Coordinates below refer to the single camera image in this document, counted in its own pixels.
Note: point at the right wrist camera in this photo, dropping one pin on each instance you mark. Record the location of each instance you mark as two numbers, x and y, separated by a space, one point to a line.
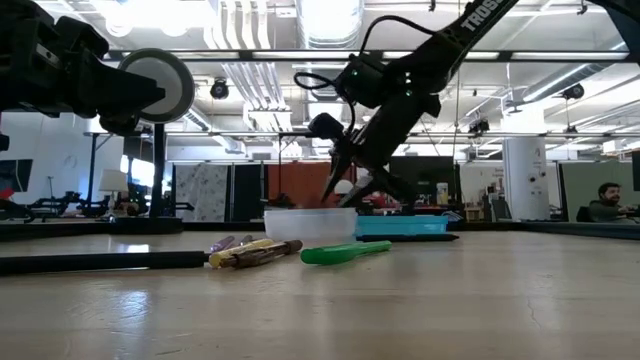
326 126

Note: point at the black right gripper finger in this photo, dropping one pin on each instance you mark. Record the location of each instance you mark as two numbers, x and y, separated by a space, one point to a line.
340 165
382 187

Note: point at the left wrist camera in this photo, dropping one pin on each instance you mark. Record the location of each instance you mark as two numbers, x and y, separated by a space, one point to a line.
82 37

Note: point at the person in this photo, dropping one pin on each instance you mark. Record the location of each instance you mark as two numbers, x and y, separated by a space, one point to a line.
607 205

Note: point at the black desk lamp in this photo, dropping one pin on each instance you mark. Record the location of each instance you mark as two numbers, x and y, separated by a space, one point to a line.
157 175

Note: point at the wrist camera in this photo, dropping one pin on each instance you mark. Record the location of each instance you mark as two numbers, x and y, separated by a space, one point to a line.
326 126
82 37

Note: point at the yellow marker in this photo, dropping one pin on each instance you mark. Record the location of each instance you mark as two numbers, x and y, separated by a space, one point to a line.
235 252

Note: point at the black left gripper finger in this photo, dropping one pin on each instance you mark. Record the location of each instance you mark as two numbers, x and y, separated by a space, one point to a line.
132 95

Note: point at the green partition panel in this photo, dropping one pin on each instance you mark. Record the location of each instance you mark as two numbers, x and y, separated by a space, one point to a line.
580 187

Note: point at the clear plastic supply box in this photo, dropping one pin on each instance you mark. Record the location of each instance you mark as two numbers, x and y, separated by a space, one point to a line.
310 225

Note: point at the grey patterned partition panel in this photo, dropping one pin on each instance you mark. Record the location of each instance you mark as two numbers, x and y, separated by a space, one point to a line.
202 192

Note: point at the black computer monitor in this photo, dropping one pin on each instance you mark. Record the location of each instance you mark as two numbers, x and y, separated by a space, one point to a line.
425 172

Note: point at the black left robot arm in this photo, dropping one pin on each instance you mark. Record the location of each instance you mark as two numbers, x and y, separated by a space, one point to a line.
22 60

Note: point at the white round column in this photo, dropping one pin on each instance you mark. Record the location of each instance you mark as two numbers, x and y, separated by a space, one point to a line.
525 180

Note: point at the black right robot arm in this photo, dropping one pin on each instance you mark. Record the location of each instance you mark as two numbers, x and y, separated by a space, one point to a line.
475 25

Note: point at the white shade table lamp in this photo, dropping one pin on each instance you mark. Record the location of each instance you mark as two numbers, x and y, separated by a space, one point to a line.
113 181

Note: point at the teal plastic pencil case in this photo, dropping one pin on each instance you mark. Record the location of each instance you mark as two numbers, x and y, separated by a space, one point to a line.
400 225

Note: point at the purple pen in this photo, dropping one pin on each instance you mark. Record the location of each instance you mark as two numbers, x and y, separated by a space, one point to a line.
222 243

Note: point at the black aluminium table frame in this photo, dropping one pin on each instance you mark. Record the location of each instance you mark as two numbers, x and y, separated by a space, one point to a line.
50 230

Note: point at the thin black pen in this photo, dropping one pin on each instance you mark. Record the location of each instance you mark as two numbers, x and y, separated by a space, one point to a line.
410 238

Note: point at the black overhead beam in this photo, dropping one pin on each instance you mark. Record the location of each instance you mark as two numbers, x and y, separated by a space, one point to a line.
550 55

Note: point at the green marker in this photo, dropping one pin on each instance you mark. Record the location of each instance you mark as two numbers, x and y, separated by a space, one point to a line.
340 252

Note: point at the orange partition panel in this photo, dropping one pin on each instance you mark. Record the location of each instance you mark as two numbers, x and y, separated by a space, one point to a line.
300 182

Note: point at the thick black marker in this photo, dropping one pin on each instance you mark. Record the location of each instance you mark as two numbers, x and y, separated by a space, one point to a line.
100 262

